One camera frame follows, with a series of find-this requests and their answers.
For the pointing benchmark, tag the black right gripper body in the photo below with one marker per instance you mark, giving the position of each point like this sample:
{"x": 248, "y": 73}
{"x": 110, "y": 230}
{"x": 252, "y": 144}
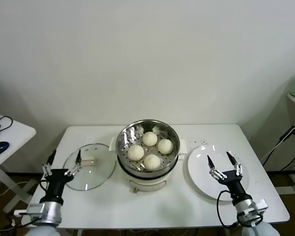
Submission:
{"x": 233, "y": 184}

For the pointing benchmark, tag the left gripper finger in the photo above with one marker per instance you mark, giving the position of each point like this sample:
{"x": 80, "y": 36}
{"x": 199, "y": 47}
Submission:
{"x": 48, "y": 167}
{"x": 75, "y": 167}

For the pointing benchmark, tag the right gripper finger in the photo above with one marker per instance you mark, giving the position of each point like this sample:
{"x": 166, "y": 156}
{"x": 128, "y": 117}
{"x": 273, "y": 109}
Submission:
{"x": 215, "y": 172}
{"x": 238, "y": 169}

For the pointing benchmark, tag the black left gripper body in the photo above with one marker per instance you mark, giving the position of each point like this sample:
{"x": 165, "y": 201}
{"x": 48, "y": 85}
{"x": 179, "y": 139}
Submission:
{"x": 55, "y": 180}

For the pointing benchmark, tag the white steamed baozi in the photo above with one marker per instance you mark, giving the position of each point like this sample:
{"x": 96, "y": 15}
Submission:
{"x": 152, "y": 162}
{"x": 135, "y": 152}
{"x": 150, "y": 138}
{"x": 165, "y": 146}

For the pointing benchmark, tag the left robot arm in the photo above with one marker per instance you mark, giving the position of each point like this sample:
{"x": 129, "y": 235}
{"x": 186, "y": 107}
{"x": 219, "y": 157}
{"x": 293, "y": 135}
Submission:
{"x": 49, "y": 209}

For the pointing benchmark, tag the perforated steel steamer basket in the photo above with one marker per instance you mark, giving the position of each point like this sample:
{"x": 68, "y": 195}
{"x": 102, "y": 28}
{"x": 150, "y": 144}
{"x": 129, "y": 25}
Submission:
{"x": 172, "y": 162}

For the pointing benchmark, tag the white round plate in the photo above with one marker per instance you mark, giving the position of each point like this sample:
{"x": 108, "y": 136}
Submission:
{"x": 199, "y": 172}

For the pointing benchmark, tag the round glass pot lid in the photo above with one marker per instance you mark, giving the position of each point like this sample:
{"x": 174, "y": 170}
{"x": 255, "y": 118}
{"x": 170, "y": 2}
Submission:
{"x": 93, "y": 179}

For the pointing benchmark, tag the white x-leg side table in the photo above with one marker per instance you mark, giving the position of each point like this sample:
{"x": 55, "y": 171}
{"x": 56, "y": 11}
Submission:
{"x": 17, "y": 132}

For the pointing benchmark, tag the white electric cooker pot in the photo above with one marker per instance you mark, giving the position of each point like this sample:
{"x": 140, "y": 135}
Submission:
{"x": 147, "y": 184}

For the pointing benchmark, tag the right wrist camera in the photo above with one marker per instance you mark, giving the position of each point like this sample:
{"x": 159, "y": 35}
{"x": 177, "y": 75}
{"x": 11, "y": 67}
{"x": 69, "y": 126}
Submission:
{"x": 261, "y": 205}

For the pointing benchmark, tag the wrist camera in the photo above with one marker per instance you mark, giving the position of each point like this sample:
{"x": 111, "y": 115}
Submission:
{"x": 261, "y": 205}
{"x": 32, "y": 210}

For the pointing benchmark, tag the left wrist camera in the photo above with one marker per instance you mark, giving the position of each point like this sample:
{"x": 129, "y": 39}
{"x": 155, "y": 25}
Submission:
{"x": 32, "y": 210}

